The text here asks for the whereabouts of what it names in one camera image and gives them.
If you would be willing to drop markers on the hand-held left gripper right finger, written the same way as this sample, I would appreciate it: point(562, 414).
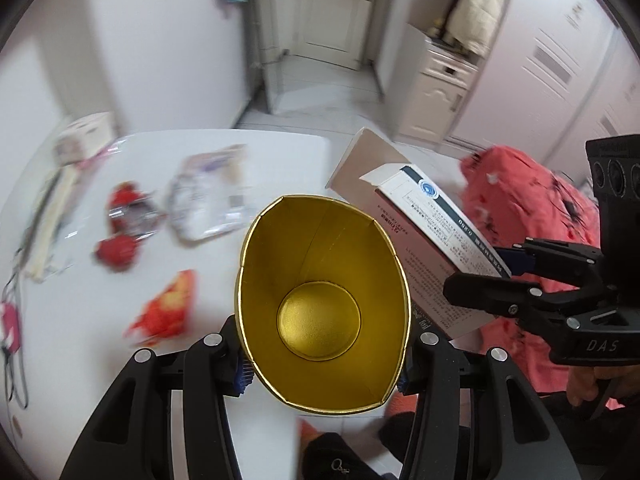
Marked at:
point(406, 380)

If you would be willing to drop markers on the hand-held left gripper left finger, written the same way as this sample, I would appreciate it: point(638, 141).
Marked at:
point(241, 380)

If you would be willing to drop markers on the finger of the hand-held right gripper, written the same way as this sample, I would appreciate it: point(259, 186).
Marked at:
point(480, 290)
point(517, 262)

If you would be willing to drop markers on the white cardboard box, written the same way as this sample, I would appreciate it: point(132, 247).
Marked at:
point(425, 210)

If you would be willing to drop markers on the red cup with gold inside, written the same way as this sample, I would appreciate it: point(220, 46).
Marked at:
point(320, 260)

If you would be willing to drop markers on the person's right hand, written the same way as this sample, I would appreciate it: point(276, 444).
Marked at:
point(582, 385)

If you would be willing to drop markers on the red patterned pajamas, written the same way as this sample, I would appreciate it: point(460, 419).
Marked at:
point(510, 185)

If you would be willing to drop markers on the orange cloth piece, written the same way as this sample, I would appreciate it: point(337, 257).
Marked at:
point(309, 432)

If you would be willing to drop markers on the red orange snack wrapper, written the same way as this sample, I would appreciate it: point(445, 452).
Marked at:
point(165, 305)

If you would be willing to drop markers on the white wardrobe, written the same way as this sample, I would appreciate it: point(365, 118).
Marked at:
point(560, 60)

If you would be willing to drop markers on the silver white plastic bag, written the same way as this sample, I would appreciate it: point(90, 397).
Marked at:
point(210, 205)

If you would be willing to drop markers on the small red bottle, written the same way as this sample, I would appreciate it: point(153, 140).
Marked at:
point(117, 252)

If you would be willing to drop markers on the white drawer cabinet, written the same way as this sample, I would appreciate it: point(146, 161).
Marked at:
point(440, 95)

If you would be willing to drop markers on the red and silver foil wrapper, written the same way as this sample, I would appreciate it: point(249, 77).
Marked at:
point(132, 210)

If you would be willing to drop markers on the pink tape dispenser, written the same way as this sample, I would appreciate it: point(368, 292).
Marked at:
point(9, 325)

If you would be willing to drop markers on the cream coat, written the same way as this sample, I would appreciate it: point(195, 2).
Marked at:
point(477, 5)

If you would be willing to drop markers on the tissue pack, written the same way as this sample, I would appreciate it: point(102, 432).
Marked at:
point(82, 135)

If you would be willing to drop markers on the white door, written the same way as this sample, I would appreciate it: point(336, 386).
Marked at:
point(330, 30)

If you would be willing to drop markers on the black framed mirror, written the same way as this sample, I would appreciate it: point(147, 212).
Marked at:
point(265, 60)

